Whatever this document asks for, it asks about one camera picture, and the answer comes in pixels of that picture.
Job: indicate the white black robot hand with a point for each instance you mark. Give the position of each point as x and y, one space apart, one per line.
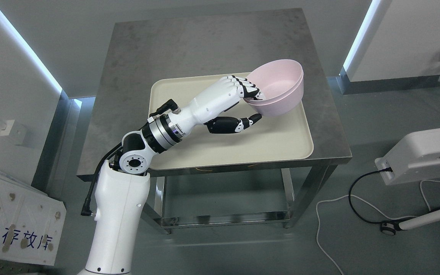
219 97

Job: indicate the pink bowl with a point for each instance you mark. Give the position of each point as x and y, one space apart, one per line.
278 80
281 107

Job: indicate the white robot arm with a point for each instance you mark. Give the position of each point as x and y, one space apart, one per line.
119 190

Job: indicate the cream plastic tray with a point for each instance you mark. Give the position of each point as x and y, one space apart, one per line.
272 139

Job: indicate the steel table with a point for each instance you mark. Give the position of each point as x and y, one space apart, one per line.
142 52

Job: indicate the white wheeled stand leg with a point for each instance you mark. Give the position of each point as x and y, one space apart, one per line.
391 227

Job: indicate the white signboard blue text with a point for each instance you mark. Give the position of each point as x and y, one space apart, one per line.
31 223

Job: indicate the white machine with warning label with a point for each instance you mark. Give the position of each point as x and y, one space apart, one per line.
414 158

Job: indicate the white wall socket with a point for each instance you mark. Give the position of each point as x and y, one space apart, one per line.
14 132

